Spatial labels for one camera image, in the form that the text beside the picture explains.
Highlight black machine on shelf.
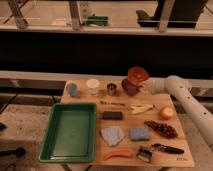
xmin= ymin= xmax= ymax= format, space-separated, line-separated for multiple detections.
xmin=136 ymin=0 xmax=208 ymax=28

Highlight green plastic tray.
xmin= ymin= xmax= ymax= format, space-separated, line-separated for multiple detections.
xmin=39 ymin=103 xmax=96 ymax=163

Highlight green box on shelf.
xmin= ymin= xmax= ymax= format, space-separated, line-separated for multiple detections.
xmin=86 ymin=16 xmax=108 ymax=26

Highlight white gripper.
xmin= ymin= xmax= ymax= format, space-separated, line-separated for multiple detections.
xmin=142 ymin=78 xmax=166 ymax=94

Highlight light blue folded cloth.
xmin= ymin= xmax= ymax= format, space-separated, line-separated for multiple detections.
xmin=101 ymin=126 xmax=125 ymax=147

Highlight red-brown bowl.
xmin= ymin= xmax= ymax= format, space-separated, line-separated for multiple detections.
xmin=127 ymin=67 xmax=149 ymax=86

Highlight yellow apple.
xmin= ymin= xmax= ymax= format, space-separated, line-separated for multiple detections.
xmin=160 ymin=107 xmax=174 ymax=120

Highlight thin brown stick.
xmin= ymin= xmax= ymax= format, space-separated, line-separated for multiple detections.
xmin=100 ymin=101 xmax=126 ymax=106

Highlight red chili pepper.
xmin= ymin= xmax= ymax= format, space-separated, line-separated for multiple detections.
xmin=103 ymin=150 xmax=133 ymax=160

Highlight blue sponge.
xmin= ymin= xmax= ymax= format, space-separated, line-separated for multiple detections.
xmin=130 ymin=128 xmax=150 ymax=141

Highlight black rectangular block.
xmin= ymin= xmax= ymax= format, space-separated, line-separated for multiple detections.
xmin=102 ymin=112 xmax=123 ymax=120

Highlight bunch of dark grapes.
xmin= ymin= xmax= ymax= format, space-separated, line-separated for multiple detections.
xmin=144 ymin=120 xmax=178 ymax=138

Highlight white cup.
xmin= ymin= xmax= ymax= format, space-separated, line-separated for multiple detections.
xmin=86 ymin=79 xmax=100 ymax=96

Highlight purple bowl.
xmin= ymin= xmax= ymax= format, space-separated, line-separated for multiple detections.
xmin=121 ymin=78 xmax=140 ymax=96

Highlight black handled peeler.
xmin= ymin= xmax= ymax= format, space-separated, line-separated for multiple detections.
xmin=136 ymin=143 xmax=184 ymax=163

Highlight blue cup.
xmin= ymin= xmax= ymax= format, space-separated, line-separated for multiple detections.
xmin=66 ymin=83 xmax=78 ymax=97

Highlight small metal cup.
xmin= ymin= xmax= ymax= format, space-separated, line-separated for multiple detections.
xmin=107 ymin=83 xmax=117 ymax=96

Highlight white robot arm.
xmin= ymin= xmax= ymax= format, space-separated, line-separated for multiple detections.
xmin=145 ymin=76 xmax=213 ymax=148

